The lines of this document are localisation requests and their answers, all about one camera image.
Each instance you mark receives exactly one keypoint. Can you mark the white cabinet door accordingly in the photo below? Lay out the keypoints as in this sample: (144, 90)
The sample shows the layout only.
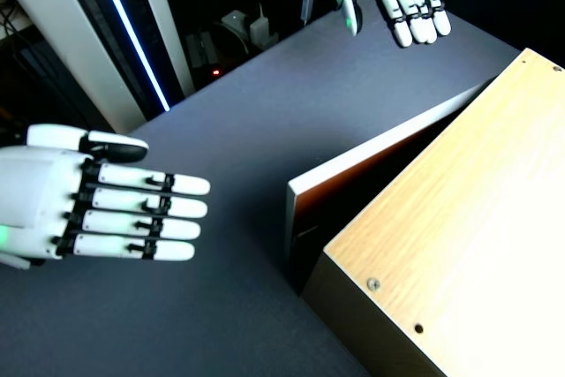
(375, 146)

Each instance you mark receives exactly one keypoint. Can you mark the light wooden cabinet body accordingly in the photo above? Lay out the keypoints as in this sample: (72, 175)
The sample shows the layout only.
(463, 218)

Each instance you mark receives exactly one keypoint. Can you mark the white power adapter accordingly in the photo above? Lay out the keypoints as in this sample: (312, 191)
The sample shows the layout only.
(261, 30)

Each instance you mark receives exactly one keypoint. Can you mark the grey round device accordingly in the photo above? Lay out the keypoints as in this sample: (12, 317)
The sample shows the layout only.
(234, 21)

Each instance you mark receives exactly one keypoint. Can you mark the glowing white light strip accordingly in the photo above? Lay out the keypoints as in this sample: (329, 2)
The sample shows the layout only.
(130, 28)

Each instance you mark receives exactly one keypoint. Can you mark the black box with red light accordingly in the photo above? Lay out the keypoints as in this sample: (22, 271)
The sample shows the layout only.
(207, 59)

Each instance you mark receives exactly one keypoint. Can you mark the grey table cloth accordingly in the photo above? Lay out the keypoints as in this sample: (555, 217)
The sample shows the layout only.
(247, 130)

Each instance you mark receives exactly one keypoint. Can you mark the white upright frame column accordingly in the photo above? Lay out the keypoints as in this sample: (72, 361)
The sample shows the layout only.
(66, 19)

